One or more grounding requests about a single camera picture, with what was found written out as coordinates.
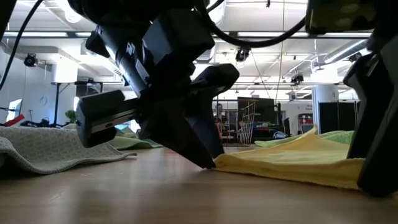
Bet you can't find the yellow microfiber towel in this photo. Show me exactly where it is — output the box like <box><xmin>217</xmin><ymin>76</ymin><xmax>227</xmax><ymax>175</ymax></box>
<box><xmin>213</xmin><ymin>124</ymin><xmax>366</xmax><ymax>190</ymax></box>

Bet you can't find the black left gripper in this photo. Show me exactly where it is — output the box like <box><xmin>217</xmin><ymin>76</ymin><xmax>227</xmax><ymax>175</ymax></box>
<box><xmin>76</xmin><ymin>9</ymin><xmax>241</xmax><ymax>149</ymax></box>

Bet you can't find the red bar object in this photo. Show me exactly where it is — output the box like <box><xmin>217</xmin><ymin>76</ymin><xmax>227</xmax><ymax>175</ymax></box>
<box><xmin>2</xmin><ymin>114</ymin><xmax>25</xmax><ymax>127</ymax></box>

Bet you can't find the lime green microfiber towel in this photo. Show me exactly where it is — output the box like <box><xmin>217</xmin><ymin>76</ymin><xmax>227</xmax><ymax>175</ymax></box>
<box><xmin>254</xmin><ymin>129</ymin><xmax>355</xmax><ymax>149</ymax></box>

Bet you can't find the black tall frame stand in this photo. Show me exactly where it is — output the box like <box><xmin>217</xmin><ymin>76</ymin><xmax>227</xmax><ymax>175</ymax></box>
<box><xmin>51</xmin><ymin>81</ymin><xmax>103</xmax><ymax>125</ymax></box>

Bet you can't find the large black screen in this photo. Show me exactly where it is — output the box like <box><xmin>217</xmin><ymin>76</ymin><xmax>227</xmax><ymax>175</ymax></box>
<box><xmin>238</xmin><ymin>96</ymin><xmax>277</xmax><ymax>125</ymax></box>

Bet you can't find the copper wire basket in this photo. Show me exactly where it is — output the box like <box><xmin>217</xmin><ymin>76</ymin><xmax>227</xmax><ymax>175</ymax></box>
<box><xmin>214</xmin><ymin>99</ymin><xmax>258</xmax><ymax>147</ymax></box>

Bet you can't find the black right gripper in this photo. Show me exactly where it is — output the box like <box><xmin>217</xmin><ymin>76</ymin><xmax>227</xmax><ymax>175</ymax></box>
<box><xmin>306</xmin><ymin>0</ymin><xmax>398</xmax><ymax>41</ymax></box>

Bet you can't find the black room partition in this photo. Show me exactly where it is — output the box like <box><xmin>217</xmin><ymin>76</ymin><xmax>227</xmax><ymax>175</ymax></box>
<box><xmin>318</xmin><ymin>101</ymin><xmax>358</xmax><ymax>134</ymax></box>

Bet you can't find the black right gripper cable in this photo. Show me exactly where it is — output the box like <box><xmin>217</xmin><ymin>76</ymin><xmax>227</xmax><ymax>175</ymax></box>
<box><xmin>198</xmin><ymin>0</ymin><xmax>308</xmax><ymax>50</ymax></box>

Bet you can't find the red white cart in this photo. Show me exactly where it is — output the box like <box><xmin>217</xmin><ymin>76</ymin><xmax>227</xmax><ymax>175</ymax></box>
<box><xmin>297</xmin><ymin>113</ymin><xmax>314</xmax><ymax>134</ymax></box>

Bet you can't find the thin black hanging cable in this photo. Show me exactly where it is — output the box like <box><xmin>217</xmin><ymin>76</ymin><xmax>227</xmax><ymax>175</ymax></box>
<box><xmin>0</xmin><ymin>0</ymin><xmax>44</xmax><ymax>91</ymax></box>

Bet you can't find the green background plant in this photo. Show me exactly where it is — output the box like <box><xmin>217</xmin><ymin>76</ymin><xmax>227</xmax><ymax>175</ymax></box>
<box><xmin>64</xmin><ymin>109</ymin><xmax>78</xmax><ymax>124</ymax></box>

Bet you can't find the grey waffle microfiber towel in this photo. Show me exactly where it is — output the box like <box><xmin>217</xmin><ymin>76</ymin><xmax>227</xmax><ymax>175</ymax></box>
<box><xmin>0</xmin><ymin>126</ymin><xmax>137</xmax><ymax>175</ymax></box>

